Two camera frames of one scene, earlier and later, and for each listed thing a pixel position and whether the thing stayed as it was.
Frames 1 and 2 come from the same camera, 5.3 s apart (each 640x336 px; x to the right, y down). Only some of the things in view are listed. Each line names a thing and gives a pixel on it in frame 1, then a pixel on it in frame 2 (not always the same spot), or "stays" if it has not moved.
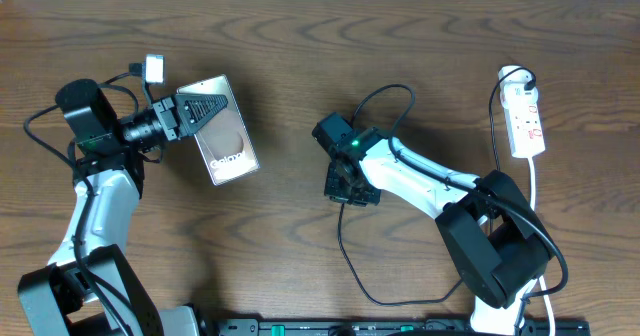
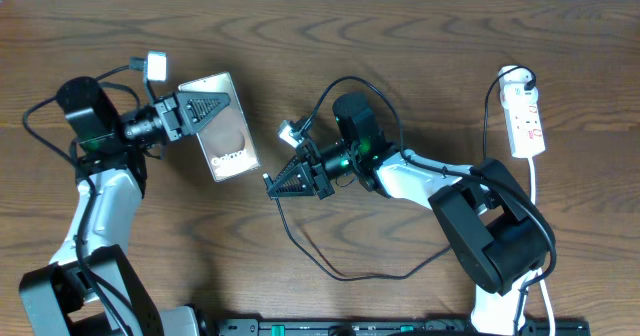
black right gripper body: x=337 y=189 to x=321 y=177
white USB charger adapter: x=512 y=88 stays
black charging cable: x=496 y=162 to x=484 y=143
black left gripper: x=187 y=125 stays
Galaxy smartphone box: x=224 y=142 stays
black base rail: x=398 y=327 stays
